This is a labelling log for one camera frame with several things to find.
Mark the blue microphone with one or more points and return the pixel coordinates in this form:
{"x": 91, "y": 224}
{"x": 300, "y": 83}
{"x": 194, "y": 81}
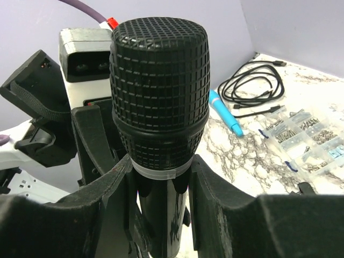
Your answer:
{"x": 224, "y": 113}

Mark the clear plastic screw box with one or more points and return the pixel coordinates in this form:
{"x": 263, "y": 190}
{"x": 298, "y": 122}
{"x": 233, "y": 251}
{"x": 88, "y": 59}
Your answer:
{"x": 310, "y": 141}

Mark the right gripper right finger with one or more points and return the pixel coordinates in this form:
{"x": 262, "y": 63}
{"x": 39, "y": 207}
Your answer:
{"x": 227, "y": 222}

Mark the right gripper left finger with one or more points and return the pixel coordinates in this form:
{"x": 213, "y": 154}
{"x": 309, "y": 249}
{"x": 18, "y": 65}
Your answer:
{"x": 91, "y": 222}

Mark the black microphone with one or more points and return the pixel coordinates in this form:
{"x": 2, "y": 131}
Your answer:
{"x": 160, "y": 83}

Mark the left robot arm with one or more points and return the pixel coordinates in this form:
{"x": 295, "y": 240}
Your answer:
{"x": 22, "y": 182}

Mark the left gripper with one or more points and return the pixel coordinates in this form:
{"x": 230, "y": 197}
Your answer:
{"x": 37, "y": 88}

